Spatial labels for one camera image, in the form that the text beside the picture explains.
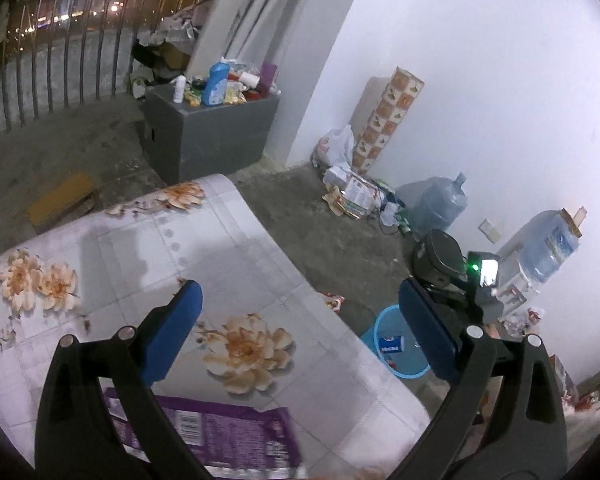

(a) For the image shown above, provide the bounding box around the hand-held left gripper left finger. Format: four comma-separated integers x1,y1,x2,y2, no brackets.
34,280,216,480

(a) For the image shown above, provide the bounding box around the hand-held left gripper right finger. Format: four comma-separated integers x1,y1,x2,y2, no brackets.
387,277,567,480

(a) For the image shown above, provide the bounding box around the blue mesh waste basket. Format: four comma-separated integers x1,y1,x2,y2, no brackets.
361,305,453,380

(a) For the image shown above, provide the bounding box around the purple and yellow snack bag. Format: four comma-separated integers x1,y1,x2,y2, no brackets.
102,387,308,480

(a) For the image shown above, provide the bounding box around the white water dispenser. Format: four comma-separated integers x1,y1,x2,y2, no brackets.
497,272,541,318

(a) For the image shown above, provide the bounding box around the black rice cooker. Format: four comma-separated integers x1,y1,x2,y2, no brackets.
412,229,468,291

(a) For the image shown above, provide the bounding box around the floral tablecloth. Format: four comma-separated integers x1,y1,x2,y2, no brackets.
0,174,431,480

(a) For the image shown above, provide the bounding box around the water jug with label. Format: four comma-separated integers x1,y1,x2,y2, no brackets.
519,208,581,283

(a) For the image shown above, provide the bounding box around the blue water jug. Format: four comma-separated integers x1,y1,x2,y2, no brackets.
409,172,468,238

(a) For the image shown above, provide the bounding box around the red snack wrapper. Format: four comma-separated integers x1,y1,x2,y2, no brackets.
319,291,346,313

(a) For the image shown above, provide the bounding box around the pile of papers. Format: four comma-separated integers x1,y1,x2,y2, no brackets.
322,165,396,221

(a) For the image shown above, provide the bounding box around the yellow wooden stool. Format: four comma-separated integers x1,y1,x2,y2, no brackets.
25,172,101,233

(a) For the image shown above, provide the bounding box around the grey cabinet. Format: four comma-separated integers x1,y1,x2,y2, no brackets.
139,82,282,186

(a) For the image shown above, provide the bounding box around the tall patterned box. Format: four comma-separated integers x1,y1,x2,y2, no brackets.
351,66,426,177

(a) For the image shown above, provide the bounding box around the white plastic bag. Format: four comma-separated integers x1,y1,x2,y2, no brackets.
312,125,356,171

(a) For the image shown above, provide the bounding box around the blue detergent bottle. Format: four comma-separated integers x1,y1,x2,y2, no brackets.
201,57,231,107

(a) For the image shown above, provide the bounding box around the purple box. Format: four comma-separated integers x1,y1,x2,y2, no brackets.
260,61,279,92

